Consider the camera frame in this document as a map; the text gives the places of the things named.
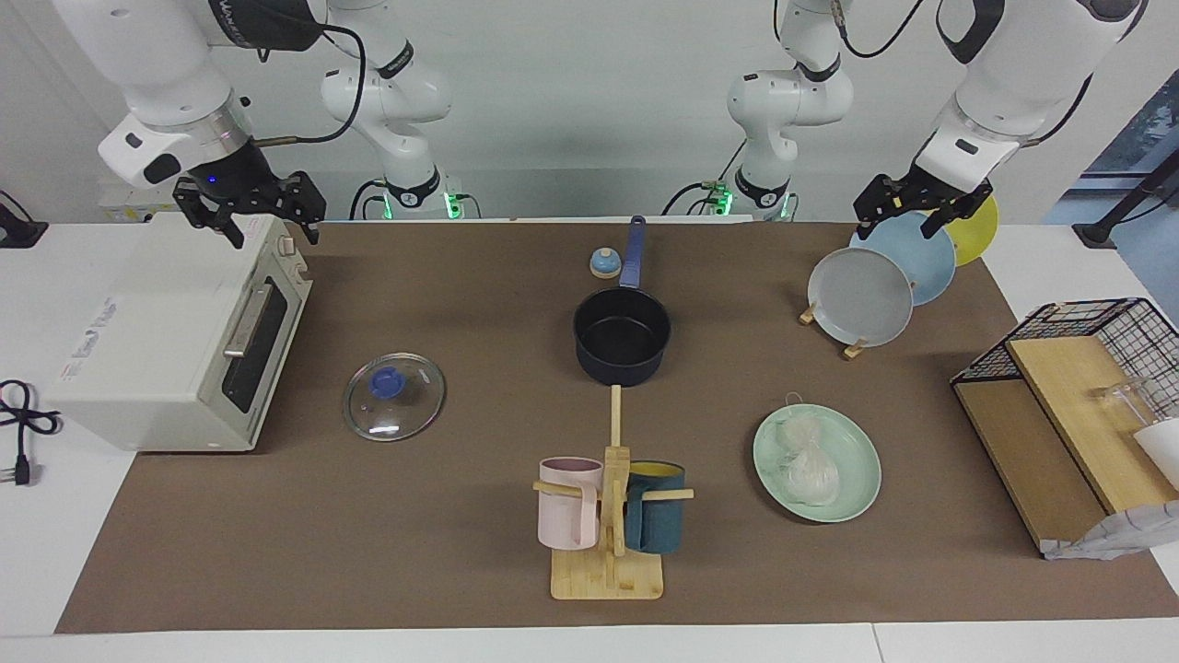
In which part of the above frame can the wooden mug tree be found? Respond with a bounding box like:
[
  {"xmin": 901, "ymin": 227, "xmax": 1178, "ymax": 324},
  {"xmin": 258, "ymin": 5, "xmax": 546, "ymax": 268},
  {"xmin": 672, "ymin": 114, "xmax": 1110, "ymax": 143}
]
[{"xmin": 532, "ymin": 385, "xmax": 695, "ymax": 601}]

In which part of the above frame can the dark teal mug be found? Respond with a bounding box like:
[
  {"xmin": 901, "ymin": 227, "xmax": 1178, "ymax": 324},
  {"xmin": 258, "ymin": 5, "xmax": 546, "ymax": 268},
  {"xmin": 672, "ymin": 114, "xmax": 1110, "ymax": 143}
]
[{"xmin": 625, "ymin": 460, "xmax": 687, "ymax": 555}]

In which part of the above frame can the mint green plate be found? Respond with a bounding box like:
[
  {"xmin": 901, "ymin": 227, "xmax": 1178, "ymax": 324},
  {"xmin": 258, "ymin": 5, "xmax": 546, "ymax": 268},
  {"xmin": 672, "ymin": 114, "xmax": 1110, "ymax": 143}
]
[{"xmin": 753, "ymin": 403, "xmax": 882, "ymax": 524}]

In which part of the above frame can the light blue plate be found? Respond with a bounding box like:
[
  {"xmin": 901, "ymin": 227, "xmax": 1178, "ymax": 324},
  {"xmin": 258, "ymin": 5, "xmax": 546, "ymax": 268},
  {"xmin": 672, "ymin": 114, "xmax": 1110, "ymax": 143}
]
[{"xmin": 849, "ymin": 209, "xmax": 957, "ymax": 307}]

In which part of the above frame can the pink mug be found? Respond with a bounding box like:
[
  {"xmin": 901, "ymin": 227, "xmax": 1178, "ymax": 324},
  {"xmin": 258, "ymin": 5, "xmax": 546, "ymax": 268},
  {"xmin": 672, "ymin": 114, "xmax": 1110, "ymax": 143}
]
[{"xmin": 537, "ymin": 457, "xmax": 605, "ymax": 552}]

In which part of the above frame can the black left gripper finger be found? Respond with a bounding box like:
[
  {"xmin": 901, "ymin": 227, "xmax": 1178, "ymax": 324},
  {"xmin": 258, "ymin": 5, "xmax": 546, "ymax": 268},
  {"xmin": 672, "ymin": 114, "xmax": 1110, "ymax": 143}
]
[
  {"xmin": 854, "ymin": 177, "xmax": 899, "ymax": 242},
  {"xmin": 926, "ymin": 184, "xmax": 994, "ymax": 238}
]

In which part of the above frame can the black wire basket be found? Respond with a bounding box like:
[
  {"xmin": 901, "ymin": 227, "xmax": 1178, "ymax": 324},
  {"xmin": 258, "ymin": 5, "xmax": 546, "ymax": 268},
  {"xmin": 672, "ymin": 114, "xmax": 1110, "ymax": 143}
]
[{"xmin": 951, "ymin": 297, "xmax": 1179, "ymax": 425}]

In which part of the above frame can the bagged white vermicelli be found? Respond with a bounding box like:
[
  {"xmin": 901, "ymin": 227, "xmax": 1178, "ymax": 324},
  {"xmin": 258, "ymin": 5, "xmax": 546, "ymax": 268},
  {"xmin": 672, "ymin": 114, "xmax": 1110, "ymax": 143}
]
[{"xmin": 774, "ymin": 394, "xmax": 841, "ymax": 507}]

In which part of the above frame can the clear glass cup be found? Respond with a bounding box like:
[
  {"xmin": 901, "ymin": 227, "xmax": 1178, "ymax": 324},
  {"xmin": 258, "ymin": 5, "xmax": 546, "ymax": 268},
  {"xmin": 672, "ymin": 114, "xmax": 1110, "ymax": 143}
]
[{"xmin": 1091, "ymin": 378, "xmax": 1157, "ymax": 434}]

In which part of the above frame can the grey plate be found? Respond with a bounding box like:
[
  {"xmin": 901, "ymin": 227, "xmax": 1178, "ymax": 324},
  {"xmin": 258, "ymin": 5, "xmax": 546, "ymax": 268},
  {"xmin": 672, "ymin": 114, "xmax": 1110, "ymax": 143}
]
[{"xmin": 808, "ymin": 247, "xmax": 915, "ymax": 348}]

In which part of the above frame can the brown table mat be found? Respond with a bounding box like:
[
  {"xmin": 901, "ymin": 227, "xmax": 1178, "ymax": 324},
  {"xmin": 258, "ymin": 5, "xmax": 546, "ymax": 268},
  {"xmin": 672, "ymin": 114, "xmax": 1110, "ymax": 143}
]
[{"xmin": 55, "ymin": 219, "xmax": 1179, "ymax": 634}]

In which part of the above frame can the glass lid with blue knob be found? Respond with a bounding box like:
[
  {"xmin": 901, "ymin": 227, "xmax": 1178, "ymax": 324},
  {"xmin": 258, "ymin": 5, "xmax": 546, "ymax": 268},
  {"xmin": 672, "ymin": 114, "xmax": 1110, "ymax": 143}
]
[{"xmin": 343, "ymin": 353, "xmax": 447, "ymax": 442}]

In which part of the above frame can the dark blue saucepan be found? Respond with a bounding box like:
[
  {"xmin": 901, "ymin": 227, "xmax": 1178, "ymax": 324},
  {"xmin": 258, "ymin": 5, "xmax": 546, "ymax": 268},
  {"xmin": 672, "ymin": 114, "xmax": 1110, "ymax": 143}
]
[{"xmin": 573, "ymin": 216, "xmax": 672, "ymax": 387}]

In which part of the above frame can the yellow plate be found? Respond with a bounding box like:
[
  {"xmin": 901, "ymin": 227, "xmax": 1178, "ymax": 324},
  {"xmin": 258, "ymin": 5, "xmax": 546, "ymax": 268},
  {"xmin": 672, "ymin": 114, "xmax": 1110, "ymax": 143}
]
[{"xmin": 921, "ymin": 193, "xmax": 999, "ymax": 268}]

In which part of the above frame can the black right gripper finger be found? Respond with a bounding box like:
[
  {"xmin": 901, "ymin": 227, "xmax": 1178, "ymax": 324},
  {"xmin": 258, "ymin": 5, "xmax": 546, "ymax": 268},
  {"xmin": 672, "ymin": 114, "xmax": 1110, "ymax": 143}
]
[
  {"xmin": 175, "ymin": 184, "xmax": 245, "ymax": 250},
  {"xmin": 286, "ymin": 173, "xmax": 326, "ymax": 245}
]

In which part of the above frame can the wooden plate rack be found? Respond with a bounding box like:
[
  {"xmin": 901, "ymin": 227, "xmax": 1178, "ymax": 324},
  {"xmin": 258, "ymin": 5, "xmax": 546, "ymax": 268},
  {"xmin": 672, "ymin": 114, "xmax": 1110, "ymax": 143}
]
[{"xmin": 799, "ymin": 276, "xmax": 922, "ymax": 361}]

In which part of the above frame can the grey patterned cloth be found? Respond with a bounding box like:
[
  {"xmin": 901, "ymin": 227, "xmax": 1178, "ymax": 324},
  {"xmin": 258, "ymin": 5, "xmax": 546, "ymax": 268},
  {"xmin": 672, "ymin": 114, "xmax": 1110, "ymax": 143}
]
[{"xmin": 1041, "ymin": 502, "xmax": 1179, "ymax": 561}]

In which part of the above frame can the black clamp mount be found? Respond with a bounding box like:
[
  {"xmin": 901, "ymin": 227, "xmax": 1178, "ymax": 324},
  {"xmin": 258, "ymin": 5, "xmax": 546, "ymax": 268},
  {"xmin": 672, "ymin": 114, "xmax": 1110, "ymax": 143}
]
[{"xmin": 0, "ymin": 189, "xmax": 49, "ymax": 250}]

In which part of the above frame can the white toaster oven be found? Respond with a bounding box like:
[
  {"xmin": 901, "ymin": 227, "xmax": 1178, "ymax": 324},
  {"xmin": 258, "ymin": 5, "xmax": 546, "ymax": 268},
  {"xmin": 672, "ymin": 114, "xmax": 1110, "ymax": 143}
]
[{"xmin": 44, "ymin": 212, "xmax": 314, "ymax": 452}]

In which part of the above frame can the white cup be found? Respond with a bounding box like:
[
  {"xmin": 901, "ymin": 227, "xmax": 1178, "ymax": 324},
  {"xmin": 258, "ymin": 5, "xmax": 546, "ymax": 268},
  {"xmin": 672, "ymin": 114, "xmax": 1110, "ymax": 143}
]
[{"xmin": 1133, "ymin": 419, "xmax": 1179, "ymax": 489}]

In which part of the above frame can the black power cable with plug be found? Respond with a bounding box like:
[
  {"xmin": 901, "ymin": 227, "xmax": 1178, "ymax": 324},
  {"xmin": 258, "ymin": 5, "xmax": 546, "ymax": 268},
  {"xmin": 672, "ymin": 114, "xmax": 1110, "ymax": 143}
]
[{"xmin": 0, "ymin": 379, "xmax": 62, "ymax": 487}]

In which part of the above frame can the brown wooden board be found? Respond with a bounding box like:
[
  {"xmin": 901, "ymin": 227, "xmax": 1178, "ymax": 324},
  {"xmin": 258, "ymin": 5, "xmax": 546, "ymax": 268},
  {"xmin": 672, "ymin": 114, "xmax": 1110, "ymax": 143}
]
[{"xmin": 953, "ymin": 379, "xmax": 1111, "ymax": 552}]

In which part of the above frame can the dark window pane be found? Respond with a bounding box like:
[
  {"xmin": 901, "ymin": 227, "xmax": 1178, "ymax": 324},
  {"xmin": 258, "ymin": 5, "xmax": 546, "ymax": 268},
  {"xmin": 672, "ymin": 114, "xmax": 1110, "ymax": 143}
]
[{"xmin": 1087, "ymin": 74, "xmax": 1179, "ymax": 176}]

